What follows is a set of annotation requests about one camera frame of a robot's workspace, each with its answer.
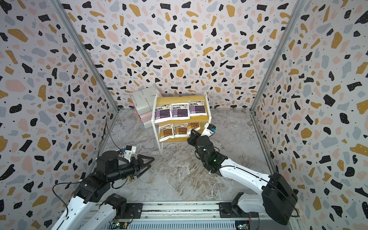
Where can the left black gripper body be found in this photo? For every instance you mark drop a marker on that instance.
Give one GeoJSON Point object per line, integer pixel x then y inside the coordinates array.
{"type": "Point", "coordinates": [134, 169]}

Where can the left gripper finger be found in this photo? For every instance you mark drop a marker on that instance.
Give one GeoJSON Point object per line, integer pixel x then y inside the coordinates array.
{"type": "Point", "coordinates": [142, 172]}
{"type": "Point", "coordinates": [145, 161]}

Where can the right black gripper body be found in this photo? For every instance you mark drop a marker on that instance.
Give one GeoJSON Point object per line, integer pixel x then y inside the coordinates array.
{"type": "Point", "coordinates": [193, 142]}

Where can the brown coffee bag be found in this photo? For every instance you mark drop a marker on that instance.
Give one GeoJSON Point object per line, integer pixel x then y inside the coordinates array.
{"type": "Point", "coordinates": [180, 131]}
{"type": "Point", "coordinates": [192, 126]}
{"type": "Point", "coordinates": [166, 132]}

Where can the two-tier wooden white shelf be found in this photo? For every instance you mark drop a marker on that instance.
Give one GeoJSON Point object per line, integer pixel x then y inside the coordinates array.
{"type": "Point", "coordinates": [202, 120]}

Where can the purple coffee bag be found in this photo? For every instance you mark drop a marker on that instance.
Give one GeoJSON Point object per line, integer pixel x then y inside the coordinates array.
{"type": "Point", "coordinates": [162, 113]}
{"type": "Point", "coordinates": [197, 108]}
{"type": "Point", "coordinates": [180, 111]}

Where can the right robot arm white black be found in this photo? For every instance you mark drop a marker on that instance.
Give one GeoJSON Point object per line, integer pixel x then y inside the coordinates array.
{"type": "Point", "coordinates": [278, 199]}

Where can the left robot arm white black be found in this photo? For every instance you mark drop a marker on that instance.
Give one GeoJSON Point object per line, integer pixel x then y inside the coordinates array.
{"type": "Point", "coordinates": [110, 167]}

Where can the white box behind shelf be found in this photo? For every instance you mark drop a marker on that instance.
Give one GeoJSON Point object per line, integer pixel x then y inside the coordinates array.
{"type": "Point", "coordinates": [143, 99]}

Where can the pink item beside box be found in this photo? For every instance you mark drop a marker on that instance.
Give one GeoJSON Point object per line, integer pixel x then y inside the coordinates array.
{"type": "Point", "coordinates": [146, 119]}

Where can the left corner aluminium profile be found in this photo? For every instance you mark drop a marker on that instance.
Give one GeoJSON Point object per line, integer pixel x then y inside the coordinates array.
{"type": "Point", "coordinates": [57, 6]}

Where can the corner aluminium profile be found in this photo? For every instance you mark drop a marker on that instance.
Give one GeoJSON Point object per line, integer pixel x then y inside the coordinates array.
{"type": "Point", "coordinates": [293, 19]}
{"type": "Point", "coordinates": [57, 6]}

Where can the right corner aluminium profile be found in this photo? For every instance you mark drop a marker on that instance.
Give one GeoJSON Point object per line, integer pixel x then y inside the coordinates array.
{"type": "Point", "coordinates": [293, 19]}

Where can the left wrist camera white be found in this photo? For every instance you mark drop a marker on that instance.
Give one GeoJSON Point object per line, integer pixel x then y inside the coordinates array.
{"type": "Point", "coordinates": [127, 152]}

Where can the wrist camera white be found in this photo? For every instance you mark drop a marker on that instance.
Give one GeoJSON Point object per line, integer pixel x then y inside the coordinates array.
{"type": "Point", "coordinates": [209, 130]}
{"type": "Point", "coordinates": [127, 152]}

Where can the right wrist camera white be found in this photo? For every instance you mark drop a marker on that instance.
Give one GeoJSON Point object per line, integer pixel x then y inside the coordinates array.
{"type": "Point", "coordinates": [209, 130]}

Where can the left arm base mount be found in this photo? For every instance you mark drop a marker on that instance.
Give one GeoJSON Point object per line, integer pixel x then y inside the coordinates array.
{"type": "Point", "coordinates": [125, 210]}

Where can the aluminium front rail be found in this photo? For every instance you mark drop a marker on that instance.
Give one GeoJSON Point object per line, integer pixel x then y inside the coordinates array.
{"type": "Point", "coordinates": [191, 216]}

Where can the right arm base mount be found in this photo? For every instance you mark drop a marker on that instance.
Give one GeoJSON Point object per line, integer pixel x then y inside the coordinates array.
{"type": "Point", "coordinates": [227, 210]}

